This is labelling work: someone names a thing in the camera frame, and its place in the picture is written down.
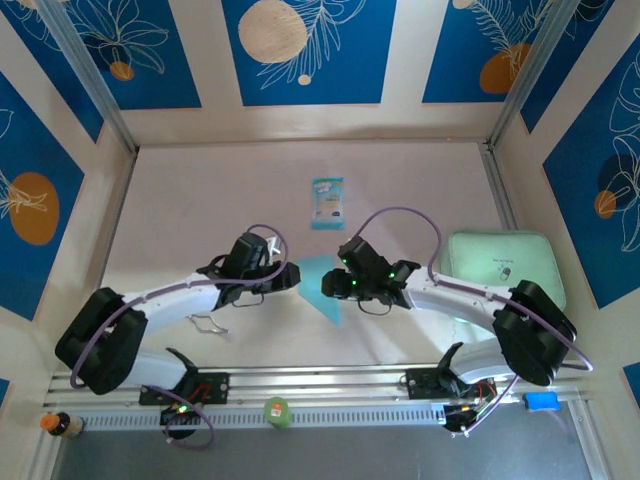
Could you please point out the light blue paper sheet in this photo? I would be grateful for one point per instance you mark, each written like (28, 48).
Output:
(315, 285)

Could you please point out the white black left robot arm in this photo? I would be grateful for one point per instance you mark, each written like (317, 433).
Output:
(175, 300)

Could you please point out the blue wet wipes packet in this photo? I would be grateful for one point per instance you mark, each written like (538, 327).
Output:
(328, 205)

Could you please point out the aluminium mounting rail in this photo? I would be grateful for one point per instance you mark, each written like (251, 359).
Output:
(325, 382)

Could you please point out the small blue box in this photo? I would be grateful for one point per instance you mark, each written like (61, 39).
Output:
(541, 401)

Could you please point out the aluminium frame post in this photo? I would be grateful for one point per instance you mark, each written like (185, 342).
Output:
(531, 70)
(88, 70)

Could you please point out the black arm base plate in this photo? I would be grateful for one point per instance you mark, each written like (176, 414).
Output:
(422, 384)
(215, 387)

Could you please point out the black controller board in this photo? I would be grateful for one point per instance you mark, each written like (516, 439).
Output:
(177, 415)
(457, 417)

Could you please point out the brown bottle orange cap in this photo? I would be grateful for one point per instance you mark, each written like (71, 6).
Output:
(60, 424)

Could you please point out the mint green tray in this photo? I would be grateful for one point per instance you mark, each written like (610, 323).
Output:
(500, 250)

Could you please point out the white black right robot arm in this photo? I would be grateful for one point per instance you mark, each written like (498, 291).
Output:
(460, 300)

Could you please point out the green capped bottle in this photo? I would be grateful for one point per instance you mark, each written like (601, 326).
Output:
(276, 412)

